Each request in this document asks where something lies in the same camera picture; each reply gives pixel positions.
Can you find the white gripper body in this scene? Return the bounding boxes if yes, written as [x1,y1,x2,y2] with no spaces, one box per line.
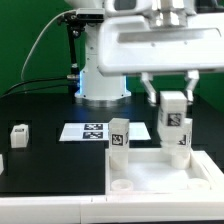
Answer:
[98,13,224,76]

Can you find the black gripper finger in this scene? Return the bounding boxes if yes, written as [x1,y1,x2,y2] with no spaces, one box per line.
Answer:
[184,70,200,104]
[140,72,157,106]

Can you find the white square table top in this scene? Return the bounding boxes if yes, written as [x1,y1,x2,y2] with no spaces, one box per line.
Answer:
[105,148,219,195]

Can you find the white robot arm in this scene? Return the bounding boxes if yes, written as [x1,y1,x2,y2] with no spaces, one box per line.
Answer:
[65,0,224,104]

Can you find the white tag sheet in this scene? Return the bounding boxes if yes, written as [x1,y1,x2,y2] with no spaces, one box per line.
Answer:
[59,122,151,142]

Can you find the white block at left edge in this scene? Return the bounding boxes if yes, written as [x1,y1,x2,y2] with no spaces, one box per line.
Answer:
[0,154,4,175]

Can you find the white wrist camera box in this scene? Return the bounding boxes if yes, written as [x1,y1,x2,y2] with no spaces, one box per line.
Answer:
[104,0,153,16]

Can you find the black cables on table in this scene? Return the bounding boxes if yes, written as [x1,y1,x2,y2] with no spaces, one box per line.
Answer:
[0,77,81,100]

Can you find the black camera on stand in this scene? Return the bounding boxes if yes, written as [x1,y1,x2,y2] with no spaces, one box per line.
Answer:
[57,8,105,38]

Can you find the grey camera cable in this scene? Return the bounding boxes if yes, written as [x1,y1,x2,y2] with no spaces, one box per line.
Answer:
[20,12,69,83]

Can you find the white right fence rail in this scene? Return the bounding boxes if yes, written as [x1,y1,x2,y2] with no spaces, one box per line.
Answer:
[195,151,224,192]

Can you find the white fence rail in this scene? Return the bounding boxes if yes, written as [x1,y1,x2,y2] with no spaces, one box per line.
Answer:
[0,195,224,224]
[195,151,224,192]

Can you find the white front fence rail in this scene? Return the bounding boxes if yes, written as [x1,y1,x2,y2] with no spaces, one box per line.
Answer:
[0,195,224,224]

